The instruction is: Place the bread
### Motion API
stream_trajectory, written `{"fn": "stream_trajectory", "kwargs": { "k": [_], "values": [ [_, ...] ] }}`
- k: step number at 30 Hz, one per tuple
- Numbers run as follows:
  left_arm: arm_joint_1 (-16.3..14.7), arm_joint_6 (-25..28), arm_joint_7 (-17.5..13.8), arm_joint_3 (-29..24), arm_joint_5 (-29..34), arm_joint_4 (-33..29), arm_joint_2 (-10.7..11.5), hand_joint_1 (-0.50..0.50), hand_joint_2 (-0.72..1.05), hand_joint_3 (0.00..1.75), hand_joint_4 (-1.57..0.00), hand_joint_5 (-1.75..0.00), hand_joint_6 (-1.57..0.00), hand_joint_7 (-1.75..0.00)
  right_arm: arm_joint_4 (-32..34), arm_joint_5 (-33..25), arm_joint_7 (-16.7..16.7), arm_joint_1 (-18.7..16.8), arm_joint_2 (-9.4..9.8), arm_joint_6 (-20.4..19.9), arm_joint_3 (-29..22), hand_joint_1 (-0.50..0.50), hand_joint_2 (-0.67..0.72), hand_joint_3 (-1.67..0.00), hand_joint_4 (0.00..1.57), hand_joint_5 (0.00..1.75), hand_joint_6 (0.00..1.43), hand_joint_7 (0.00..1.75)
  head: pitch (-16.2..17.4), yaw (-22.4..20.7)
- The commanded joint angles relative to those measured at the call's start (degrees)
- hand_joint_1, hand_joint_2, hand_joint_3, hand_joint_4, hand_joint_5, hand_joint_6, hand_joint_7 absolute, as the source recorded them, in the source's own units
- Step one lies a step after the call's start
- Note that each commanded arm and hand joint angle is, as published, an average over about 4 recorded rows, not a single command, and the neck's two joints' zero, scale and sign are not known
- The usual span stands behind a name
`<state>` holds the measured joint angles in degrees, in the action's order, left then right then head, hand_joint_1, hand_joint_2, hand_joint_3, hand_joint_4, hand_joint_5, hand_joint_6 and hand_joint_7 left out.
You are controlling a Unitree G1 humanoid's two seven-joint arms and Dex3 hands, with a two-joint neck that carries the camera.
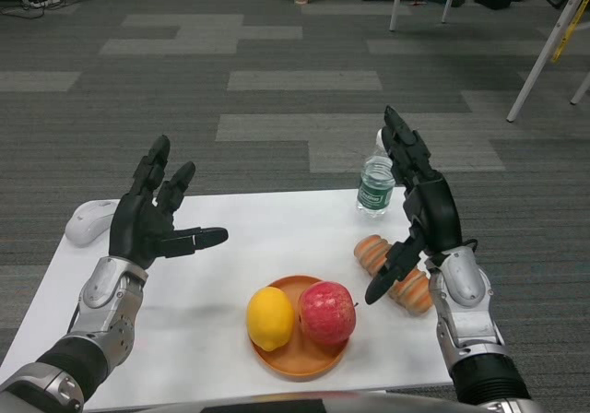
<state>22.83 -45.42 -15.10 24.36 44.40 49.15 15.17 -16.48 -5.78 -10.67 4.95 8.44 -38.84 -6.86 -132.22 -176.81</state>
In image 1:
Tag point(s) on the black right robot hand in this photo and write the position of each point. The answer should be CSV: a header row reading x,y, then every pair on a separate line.
x,y
435,215

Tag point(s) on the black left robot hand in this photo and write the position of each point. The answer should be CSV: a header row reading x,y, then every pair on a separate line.
x,y
136,228

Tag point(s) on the ridged brown bread loaf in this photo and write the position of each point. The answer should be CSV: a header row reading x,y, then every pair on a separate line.
x,y
371,254

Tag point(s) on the white computer mouse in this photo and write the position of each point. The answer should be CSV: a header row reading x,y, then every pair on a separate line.
x,y
90,221

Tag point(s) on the clear plastic water bottle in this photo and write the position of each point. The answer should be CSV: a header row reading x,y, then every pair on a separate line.
x,y
375,192

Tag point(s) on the red apple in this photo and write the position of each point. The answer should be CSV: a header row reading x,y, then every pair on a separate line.
x,y
328,311

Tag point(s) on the yellow lemon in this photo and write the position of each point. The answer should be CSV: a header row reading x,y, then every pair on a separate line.
x,y
270,318

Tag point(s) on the silver robot chest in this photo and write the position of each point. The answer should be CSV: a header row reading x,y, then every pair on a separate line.
x,y
392,399

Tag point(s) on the orange round plate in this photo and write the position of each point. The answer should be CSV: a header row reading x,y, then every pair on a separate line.
x,y
304,355

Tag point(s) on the yellow caution tape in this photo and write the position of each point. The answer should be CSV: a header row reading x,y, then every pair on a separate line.
x,y
567,30

